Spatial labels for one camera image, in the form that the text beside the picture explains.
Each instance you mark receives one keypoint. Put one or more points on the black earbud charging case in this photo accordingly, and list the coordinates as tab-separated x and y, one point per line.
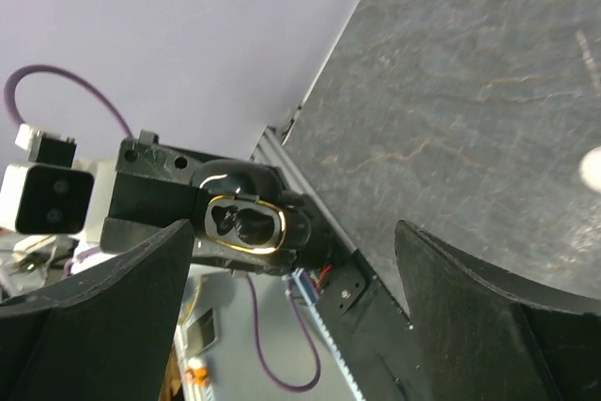
245	217

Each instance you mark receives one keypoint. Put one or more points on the slotted cable duct rail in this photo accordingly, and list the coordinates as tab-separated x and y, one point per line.
306	292

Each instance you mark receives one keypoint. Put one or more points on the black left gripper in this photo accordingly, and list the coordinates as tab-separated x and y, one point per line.
153	189

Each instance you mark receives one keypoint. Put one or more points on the white earbud charging case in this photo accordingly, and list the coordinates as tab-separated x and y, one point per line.
590	169

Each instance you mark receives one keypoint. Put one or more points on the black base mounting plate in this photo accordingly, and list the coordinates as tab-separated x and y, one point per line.
372	332

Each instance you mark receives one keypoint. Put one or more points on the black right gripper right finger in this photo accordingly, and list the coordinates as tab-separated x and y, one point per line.
486	333

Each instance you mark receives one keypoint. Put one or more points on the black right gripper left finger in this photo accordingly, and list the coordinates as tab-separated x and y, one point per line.
102	334

